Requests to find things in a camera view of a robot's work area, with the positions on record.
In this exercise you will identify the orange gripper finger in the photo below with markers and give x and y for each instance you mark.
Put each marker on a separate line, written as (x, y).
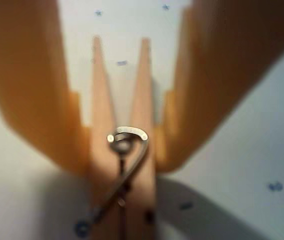
(219, 62)
(31, 87)

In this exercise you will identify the wooden clothespin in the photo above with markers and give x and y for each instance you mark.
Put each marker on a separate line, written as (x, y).
(141, 175)

